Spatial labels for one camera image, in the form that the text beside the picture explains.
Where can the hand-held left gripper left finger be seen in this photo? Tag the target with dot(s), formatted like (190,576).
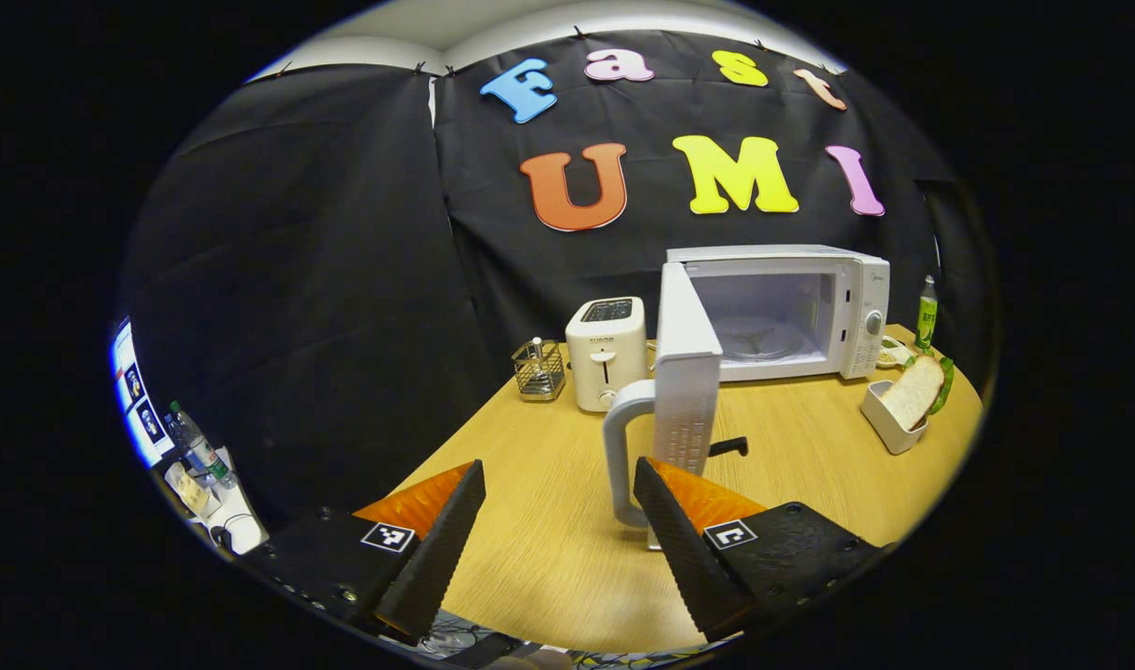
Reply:
(442,549)

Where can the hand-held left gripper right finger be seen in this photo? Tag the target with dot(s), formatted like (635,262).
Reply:
(684,558)

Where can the sandwich with lettuce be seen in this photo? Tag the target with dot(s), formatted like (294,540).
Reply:
(914,391)

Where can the white microwave oven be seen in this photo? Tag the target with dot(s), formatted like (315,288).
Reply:
(856,298)

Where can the white side desk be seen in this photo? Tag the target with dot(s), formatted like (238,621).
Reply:
(242,530)

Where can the white toaster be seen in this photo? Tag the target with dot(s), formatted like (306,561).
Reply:
(607,358)

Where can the glass turntable plate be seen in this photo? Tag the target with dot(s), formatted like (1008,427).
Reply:
(758,340)

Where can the white rectangular container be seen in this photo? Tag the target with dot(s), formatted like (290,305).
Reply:
(884,423)

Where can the clear water bottle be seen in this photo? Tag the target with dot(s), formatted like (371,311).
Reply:
(200,447)

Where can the white divided dish of grains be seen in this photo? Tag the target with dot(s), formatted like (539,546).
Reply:
(891,354)

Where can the black backdrop cloth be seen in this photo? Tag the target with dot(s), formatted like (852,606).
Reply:
(326,279)

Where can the green drink bottle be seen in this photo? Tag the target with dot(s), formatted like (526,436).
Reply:
(927,321)

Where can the computer monitor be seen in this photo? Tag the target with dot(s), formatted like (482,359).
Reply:
(138,391)

